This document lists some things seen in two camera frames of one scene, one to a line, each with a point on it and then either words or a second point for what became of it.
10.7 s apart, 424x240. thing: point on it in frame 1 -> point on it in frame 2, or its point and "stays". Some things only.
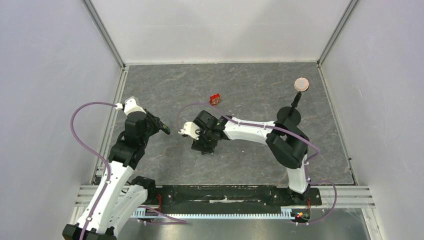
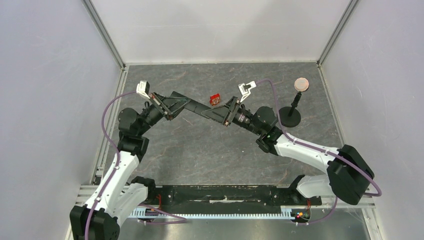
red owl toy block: (214, 99) stays
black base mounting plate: (234, 197) stays
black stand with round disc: (292, 114) stays
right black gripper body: (202, 142) -> (231, 111)
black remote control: (165, 128) -> (195, 107)
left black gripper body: (153, 127) -> (153, 98)
